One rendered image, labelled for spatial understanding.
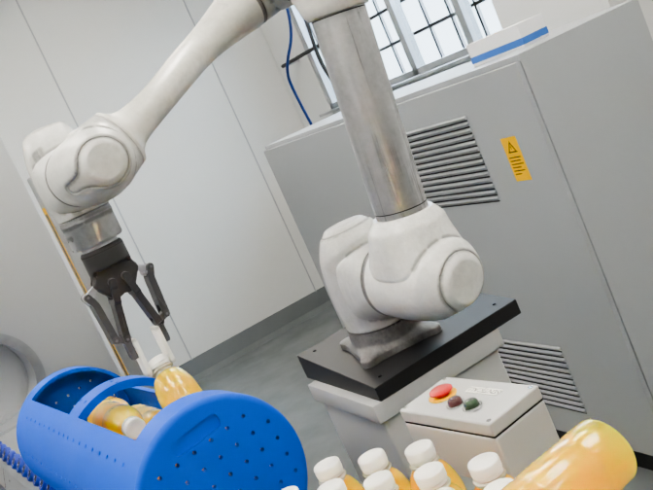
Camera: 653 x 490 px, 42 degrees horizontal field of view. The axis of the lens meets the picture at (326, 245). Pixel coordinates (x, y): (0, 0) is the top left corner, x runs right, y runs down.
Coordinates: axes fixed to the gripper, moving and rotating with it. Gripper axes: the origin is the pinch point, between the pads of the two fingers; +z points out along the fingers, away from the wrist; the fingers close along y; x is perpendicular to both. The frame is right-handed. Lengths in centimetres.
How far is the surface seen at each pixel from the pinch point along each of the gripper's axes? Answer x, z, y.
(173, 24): -463, -116, -259
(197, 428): 21.7, 9.1, 5.2
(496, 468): 66, 18, -11
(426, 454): 53, 18, -11
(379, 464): 47, 19, -7
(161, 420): 19.6, 5.8, 8.9
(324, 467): 39.4, 17.9, -3.1
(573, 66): -33, -5, -160
